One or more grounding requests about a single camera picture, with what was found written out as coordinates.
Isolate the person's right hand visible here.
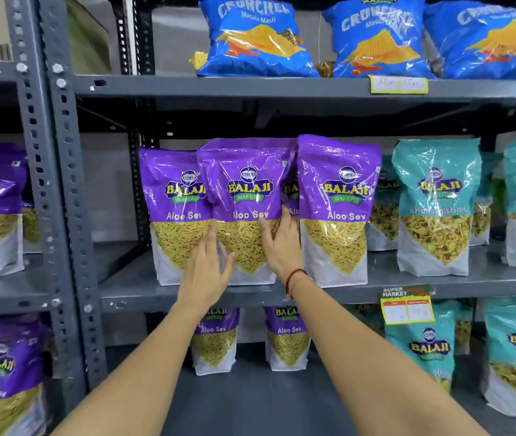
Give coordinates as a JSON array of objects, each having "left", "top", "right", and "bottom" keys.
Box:
[{"left": 259, "top": 205, "right": 306, "bottom": 286}]

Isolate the person's left hand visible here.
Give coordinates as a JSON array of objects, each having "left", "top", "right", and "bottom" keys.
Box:
[{"left": 177, "top": 222, "right": 235, "bottom": 314}]

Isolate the person's right forearm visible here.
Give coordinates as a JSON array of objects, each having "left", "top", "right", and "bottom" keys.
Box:
[{"left": 287, "top": 274, "right": 490, "bottom": 436}]

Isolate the person's left forearm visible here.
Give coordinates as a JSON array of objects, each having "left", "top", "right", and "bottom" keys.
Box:
[{"left": 51, "top": 302, "right": 215, "bottom": 436}]

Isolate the yellow red price tag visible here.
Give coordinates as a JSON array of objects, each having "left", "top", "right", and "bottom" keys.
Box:
[{"left": 380, "top": 285, "right": 436, "bottom": 326}]

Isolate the pale yellow paper price tag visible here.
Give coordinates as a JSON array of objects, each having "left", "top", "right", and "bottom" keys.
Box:
[{"left": 370, "top": 74, "right": 429, "bottom": 95}]

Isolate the blue chip packet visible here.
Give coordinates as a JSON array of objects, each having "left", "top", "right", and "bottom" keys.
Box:
[
  {"left": 423, "top": 0, "right": 516, "bottom": 81},
  {"left": 197, "top": 0, "right": 320, "bottom": 79},
  {"left": 322, "top": 0, "right": 436, "bottom": 80}
]

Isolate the red thread bracelet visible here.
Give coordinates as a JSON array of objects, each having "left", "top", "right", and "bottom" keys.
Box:
[{"left": 284, "top": 268, "right": 315, "bottom": 301}]

